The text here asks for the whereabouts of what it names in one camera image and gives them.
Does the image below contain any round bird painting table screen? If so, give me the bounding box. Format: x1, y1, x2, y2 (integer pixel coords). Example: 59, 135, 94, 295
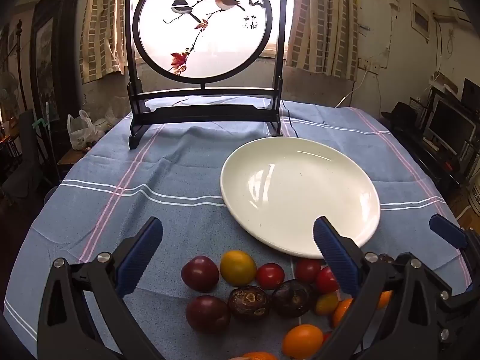
125, 0, 287, 151

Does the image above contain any blue striped tablecloth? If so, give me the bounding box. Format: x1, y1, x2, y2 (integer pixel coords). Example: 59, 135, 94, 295
4, 95, 473, 360

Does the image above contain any small yellow-orange tomato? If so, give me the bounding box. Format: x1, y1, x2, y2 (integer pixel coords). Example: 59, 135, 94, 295
314, 292, 340, 316

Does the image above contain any yellow plum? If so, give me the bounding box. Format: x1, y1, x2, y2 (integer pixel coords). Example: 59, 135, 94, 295
220, 250, 257, 286

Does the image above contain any black cable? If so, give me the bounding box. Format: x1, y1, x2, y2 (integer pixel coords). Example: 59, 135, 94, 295
287, 110, 301, 137

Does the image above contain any checked beige curtain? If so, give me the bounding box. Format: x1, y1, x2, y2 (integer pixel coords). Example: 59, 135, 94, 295
79, 0, 130, 83
285, 0, 359, 81

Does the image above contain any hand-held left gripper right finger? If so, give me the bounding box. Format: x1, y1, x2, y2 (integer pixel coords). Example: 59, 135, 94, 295
313, 216, 448, 360

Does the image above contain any black monitor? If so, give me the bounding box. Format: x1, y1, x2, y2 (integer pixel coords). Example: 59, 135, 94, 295
424, 97, 477, 154

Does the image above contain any white plastic bag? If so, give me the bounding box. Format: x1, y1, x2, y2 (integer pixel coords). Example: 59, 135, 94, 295
67, 110, 107, 151

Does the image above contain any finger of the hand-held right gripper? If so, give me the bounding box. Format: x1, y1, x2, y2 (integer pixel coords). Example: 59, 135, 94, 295
438, 287, 480, 360
429, 214, 480, 293

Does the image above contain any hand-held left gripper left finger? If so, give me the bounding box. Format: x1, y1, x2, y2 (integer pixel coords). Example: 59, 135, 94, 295
37, 216, 166, 360

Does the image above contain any dark framed wall painting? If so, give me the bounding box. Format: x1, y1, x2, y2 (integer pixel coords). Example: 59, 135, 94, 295
30, 0, 83, 121

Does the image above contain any white cable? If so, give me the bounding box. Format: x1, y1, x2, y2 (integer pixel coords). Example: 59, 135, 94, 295
335, 69, 370, 107

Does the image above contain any small wall frame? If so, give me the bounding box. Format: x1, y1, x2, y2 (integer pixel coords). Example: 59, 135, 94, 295
410, 2, 431, 42

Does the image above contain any small red tomato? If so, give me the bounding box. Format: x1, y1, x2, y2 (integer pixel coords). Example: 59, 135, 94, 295
315, 266, 340, 295

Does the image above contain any dark red plum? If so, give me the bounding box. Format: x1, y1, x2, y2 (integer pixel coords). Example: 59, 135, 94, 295
185, 295, 231, 334
181, 256, 220, 293

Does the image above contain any white oval plate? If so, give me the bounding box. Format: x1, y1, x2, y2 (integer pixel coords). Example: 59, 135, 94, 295
220, 137, 381, 259

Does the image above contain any large orange mandarin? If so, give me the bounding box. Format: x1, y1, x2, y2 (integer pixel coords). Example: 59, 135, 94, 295
282, 324, 324, 359

